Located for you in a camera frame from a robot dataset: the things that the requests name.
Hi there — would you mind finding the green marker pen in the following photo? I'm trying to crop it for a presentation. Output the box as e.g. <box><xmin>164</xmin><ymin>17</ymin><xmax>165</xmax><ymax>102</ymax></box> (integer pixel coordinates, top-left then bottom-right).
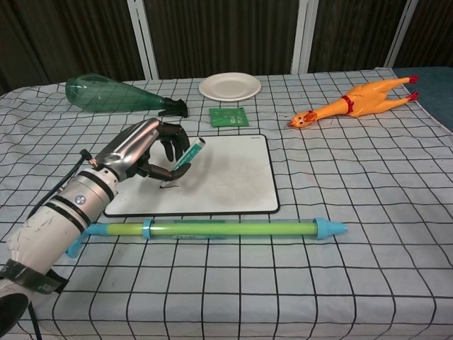
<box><xmin>172</xmin><ymin>137</ymin><xmax>206</xmax><ymax>171</ymax></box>

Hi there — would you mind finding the yellow rubber chicken toy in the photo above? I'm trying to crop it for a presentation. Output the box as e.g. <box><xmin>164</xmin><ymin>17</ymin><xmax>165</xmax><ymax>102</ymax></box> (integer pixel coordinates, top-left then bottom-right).
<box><xmin>288</xmin><ymin>74</ymin><xmax>420</xmax><ymax>130</ymax></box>

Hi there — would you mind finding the dark corrugated curtain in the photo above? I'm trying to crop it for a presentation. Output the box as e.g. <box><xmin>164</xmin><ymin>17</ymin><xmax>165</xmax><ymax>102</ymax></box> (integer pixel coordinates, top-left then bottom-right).
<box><xmin>0</xmin><ymin>0</ymin><xmax>453</xmax><ymax>96</ymax></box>

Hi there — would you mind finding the white whiteboard black frame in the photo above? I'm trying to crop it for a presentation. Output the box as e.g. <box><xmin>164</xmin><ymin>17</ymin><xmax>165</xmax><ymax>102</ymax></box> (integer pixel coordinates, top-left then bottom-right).
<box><xmin>103</xmin><ymin>134</ymin><xmax>280</xmax><ymax>218</ymax></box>

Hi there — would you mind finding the green plastic spray bottle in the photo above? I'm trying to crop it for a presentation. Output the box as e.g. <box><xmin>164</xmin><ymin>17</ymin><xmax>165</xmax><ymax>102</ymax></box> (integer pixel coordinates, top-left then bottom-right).
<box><xmin>64</xmin><ymin>73</ymin><xmax>190</xmax><ymax>119</ymax></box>

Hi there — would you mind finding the white round plate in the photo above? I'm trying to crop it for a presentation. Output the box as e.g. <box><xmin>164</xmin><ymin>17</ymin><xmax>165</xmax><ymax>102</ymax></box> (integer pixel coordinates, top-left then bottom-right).
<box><xmin>198</xmin><ymin>72</ymin><xmax>263</xmax><ymax>102</ymax></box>

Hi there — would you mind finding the green foil sachet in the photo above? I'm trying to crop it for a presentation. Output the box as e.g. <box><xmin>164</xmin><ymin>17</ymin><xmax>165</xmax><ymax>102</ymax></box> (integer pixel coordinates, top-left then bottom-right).
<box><xmin>208</xmin><ymin>106</ymin><xmax>250</xmax><ymax>128</ymax></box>

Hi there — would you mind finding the white metal frame post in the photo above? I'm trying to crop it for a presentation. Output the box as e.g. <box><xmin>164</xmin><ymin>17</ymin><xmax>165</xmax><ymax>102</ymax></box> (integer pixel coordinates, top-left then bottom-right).
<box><xmin>126</xmin><ymin>0</ymin><xmax>160</xmax><ymax>80</ymax></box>
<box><xmin>290</xmin><ymin>0</ymin><xmax>321</xmax><ymax>74</ymax></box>
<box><xmin>383</xmin><ymin>0</ymin><xmax>420</xmax><ymax>69</ymax></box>

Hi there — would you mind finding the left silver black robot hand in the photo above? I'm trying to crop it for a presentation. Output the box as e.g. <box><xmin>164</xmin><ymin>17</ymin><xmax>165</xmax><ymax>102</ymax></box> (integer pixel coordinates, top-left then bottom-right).
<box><xmin>94</xmin><ymin>118</ymin><xmax>193</xmax><ymax>183</ymax></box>

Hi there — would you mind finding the white black checkered tablecloth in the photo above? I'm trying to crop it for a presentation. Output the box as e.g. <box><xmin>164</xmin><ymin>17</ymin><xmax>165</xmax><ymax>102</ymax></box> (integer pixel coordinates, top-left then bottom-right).
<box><xmin>0</xmin><ymin>67</ymin><xmax>453</xmax><ymax>340</ymax></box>

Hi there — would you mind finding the green blue water pump toy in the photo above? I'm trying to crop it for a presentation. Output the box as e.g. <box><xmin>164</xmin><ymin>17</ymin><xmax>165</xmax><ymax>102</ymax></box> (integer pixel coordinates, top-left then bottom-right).
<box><xmin>64</xmin><ymin>217</ymin><xmax>349</xmax><ymax>259</ymax></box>

